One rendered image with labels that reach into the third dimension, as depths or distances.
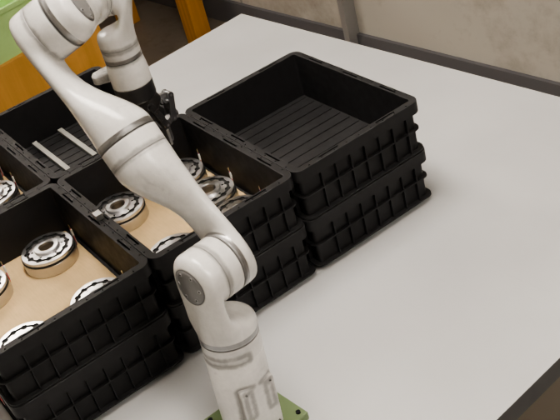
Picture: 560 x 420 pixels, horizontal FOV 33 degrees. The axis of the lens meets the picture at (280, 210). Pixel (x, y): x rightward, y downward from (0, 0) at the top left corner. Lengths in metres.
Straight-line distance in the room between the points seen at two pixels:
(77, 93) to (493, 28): 2.33
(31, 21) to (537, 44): 2.31
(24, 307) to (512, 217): 0.92
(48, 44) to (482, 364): 0.83
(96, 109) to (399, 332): 0.64
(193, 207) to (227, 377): 0.26
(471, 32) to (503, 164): 1.64
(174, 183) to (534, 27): 2.22
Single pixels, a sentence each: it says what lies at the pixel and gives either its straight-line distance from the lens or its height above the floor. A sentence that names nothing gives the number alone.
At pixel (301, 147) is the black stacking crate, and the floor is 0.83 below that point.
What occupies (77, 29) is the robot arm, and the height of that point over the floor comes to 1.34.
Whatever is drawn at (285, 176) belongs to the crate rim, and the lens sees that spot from 1.67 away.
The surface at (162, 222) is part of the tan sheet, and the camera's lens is 1.84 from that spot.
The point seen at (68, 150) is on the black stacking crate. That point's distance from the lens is 2.22.
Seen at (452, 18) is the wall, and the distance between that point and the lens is 3.64.
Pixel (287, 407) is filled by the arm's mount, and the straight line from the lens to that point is 1.55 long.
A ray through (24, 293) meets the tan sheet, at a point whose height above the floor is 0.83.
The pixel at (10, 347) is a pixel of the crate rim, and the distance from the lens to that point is 1.53.
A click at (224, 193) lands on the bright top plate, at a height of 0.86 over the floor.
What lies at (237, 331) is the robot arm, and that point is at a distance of 1.39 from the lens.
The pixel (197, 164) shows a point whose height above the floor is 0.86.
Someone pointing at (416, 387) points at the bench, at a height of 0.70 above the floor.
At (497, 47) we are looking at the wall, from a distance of 3.55.
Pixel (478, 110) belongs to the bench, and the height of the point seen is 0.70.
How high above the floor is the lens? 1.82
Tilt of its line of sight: 34 degrees down
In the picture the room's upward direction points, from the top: 16 degrees counter-clockwise
